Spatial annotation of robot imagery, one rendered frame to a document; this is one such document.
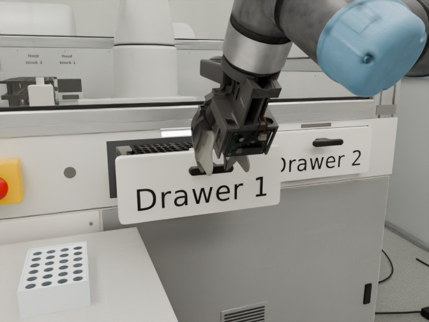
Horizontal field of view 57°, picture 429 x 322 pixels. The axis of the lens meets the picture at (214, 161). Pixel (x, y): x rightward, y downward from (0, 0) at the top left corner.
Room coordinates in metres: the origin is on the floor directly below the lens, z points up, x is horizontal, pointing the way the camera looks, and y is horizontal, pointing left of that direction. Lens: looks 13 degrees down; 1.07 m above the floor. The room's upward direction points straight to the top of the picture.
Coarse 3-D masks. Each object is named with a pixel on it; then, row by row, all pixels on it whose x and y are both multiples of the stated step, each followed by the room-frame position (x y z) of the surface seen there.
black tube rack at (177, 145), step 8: (152, 144) 0.86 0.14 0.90; (160, 144) 0.85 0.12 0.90; (168, 144) 0.85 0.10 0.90; (176, 144) 0.86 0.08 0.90; (184, 144) 0.85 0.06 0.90; (192, 144) 0.85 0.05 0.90; (128, 152) 0.91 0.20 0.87; (136, 152) 0.77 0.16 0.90; (144, 152) 0.77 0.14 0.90; (152, 152) 0.77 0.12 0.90; (160, 152) 0.77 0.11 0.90; (168, 152) 0.77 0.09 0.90
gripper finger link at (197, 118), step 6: (198, 108) 0.53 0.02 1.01; (204, 108) 0.53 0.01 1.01; (198, 114) 0.53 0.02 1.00; (204, 114) 0.53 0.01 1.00; (192, 120) 0.54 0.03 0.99; (198, 120) 0.53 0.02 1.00; (204, 120) 0.53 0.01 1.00; (192, 126) 0.54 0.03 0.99; (198, 126) 0.53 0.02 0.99; (204, 126) 0.54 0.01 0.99; (210, 126) 0.54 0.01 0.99; (192, 132) 0.54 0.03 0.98; (198, 132) 0.54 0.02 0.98; (192, 138) 0.55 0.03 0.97; (198, 138) 0.55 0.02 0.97; (198, 144) 0.55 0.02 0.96
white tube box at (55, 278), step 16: (32, 256) 0.53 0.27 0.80; (48, 256) 0.53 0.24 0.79; (64, 256) 0.54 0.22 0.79; (80, 256) 0.53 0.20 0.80; (32, 272) 0.49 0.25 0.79; (48, 272) 0.48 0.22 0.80; (64, 272) 0.49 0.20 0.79; (80, 272) 0.49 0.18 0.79; (32, 288) 0.44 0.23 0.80; (48, 288) 0.44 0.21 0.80; (64, 288) 0.45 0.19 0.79; (80, 288) 0.46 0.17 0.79; (32, 304) 0.44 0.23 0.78; (48, 304) 0.44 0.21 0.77; (64, 304) 0.45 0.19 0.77; (80, 304) 0.46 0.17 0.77
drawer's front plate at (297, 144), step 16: (336, 128) 0.89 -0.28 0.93; (352, 128) 0.90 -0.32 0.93; (368, 128) 0.92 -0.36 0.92; (272, 144) 0.83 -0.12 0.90; (288, 144) 0.84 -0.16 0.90; (304, 144) 0.86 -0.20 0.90; (352, 144) 0.90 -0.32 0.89; (368, 144) 0.92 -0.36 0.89; (288, 160) 0.84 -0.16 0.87; (320, 160) 0.87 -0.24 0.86; (336, 160) 0.89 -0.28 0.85; (352, 160) 0.90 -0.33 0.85; (368, 160) 0.92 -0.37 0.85; (288, 176) 0.84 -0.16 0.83; (304, 176) 0.86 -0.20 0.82; (320, 176) 0.87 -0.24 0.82
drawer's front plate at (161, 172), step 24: (120, 168) 0.59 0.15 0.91; (144, 168) 0.61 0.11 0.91; (168, 168) 0.62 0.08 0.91; (240, 168) 0.66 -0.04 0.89; (264, 168) 0.68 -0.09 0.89; (120, 192) 0.59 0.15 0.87; (144, 192) 0.61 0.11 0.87; (192, 192) 0.63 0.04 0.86; (240, 192) 0.66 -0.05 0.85; (264, 192) 0.68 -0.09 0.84; (120, 216) 0.59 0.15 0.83; (144, 216) 0.61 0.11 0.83; (168, 216) 0.62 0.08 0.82
